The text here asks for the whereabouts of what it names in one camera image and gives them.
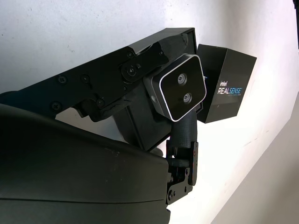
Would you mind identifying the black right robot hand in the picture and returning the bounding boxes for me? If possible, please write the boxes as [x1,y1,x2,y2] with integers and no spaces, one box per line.
[0,34,199,224]

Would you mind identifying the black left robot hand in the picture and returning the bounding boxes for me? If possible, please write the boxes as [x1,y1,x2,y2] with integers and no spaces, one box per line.
[296,0,299,50]

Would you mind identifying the small silver depth camera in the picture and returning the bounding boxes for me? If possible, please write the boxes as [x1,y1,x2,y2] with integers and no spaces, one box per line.
[142,53,207,123]

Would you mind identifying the black RealSense box lid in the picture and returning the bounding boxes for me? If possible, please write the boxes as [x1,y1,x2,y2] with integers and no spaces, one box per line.
[196,43,258,125]

